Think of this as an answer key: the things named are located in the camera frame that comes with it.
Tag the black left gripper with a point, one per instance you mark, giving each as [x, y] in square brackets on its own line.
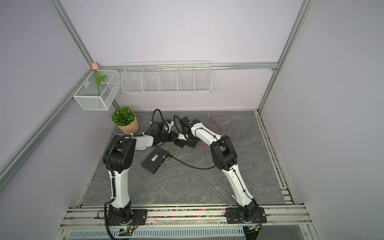
[172, 134]

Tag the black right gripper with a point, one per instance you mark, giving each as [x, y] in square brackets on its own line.
[193, 145]

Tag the black ribbed network switch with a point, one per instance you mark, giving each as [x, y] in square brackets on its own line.
[180, 143]

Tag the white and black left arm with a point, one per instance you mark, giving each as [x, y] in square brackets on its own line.
[120, 155]

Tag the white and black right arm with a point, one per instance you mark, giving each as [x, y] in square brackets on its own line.
[224, 157]

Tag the green plant in beige pot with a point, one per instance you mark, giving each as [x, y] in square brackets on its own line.
[126, 120]

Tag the pink tulip artificial flower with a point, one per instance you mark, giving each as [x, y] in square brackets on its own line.
[99, 79]

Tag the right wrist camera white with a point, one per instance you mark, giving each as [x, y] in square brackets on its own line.
[181, 136]

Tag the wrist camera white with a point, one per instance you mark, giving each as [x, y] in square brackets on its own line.
[181, 136]
[168, 124]

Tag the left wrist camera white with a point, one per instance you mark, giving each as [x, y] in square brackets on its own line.
[168, 124]

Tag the white wire shelf wide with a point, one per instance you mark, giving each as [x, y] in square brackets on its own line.
[167, 77]

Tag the white wire basket small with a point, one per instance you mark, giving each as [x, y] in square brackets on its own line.
[87, 94]

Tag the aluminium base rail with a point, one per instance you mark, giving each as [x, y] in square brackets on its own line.
[182, 222]

